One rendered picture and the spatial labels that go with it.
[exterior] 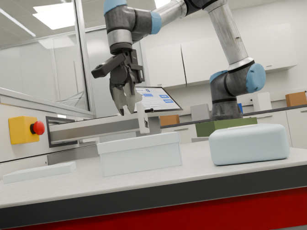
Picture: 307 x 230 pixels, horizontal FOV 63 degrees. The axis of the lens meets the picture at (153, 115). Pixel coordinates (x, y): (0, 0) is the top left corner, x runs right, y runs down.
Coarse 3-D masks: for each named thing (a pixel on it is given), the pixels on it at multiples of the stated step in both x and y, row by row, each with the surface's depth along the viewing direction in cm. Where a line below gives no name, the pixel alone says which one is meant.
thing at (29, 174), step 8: (32, 168) 56; (40, 168) 52; (48, 168) 51; (56, 168) 51; (64, 168) 51; (72, 168) 54; (8, 176) 49; (16, 176) 50; (24, 176) 50; (32, 176) 50; (40, 176) 50; (48, 176) 51
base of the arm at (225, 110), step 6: (216, 102) 118; (222, 102) 116; (228, 102) 116; (234, 102) 117; (216, 108) 118; (222, 108) 116; (228, 108) 115; (234, 108) 115; (216, 114) 117; (222, 114) 115; (228, 114) 114; (234, 114) 114; (240, 114) 116
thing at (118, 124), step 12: (96, 120) 90; (108, 120) 89; (120, 120) 89; (132, 120) 89; (60, 132) 90; (72, 132) 89; (84, 132) 89; (96, 132) 89; (108, 132) 89; (120, 132) 89
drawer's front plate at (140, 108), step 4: (136, 104) 88; (140, 104) 87; (140, 108) 87; (144, 108) 103; (140, 112) 87; (144, 112) 99; (140, 116) 87; (144, 116) 95; (140, 120) 87; (144, 120) 92; (140, 124) 87; (144, 124) 89; (140, 128) 87; (144, 128) 87; (148, 128) 111; (140, 132) 87; (144, 132) 87; (148, 132) 106
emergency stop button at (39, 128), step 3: (39, 120) 69; (36, 123) 68; (39, 123) 68; (42, 123) 70; (33, 126) 69; (36, 126) 67; (39, 126) 68; (42, 126) 69; (33, 129) 68; (36, 129) 67; (39, 129) 68; (42, 129) 69; (36, 132) 68; (39, 132) 68; (42, 132) 69
